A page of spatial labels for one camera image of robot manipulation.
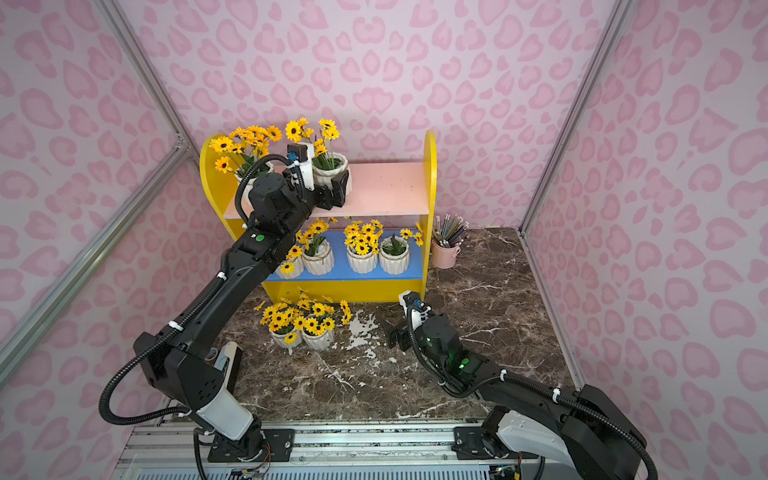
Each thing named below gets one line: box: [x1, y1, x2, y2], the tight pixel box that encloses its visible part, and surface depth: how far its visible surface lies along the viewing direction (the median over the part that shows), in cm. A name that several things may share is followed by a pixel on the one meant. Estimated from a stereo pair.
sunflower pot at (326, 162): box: [285, 117, 352, 196], surface depth 65 cm
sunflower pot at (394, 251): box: [379, 222, 424, 276], surface depth 87 cm
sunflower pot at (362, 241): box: [343, 219, 384, 274], surface depth 83 cm
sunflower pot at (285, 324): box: [260, 300, 305, 355], surface depth 83 cm
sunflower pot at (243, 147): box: [209, 125, 283, 197], surface depth 67 cm
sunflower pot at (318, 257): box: [296, 218, 335, 276], surface depth 88 cm
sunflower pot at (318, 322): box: [294, 299, 353, 350], surface depth 84 cm
